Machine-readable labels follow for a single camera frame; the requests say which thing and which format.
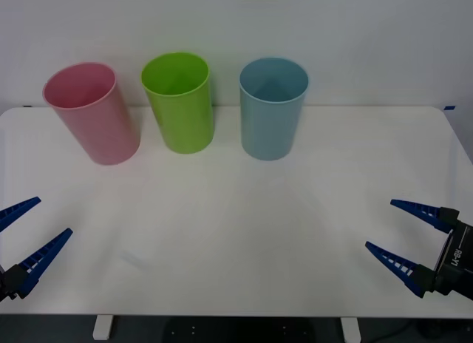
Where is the pink plastic bin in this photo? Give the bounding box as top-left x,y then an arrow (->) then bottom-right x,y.
42,61 -> 142,166

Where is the white table leg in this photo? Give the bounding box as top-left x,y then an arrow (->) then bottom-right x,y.
339,316 -> 362,343
92,315 -> 112,341

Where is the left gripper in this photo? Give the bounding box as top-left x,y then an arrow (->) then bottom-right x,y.
0,197 -> 74,303

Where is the pale blue plastic bin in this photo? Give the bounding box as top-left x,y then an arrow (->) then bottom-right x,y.
239,57 -> 310,161

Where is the green plastic bin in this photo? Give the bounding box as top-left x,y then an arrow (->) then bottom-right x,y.
140,52 -> 216,154

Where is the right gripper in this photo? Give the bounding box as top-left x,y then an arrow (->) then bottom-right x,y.
365,198 -> 473,300

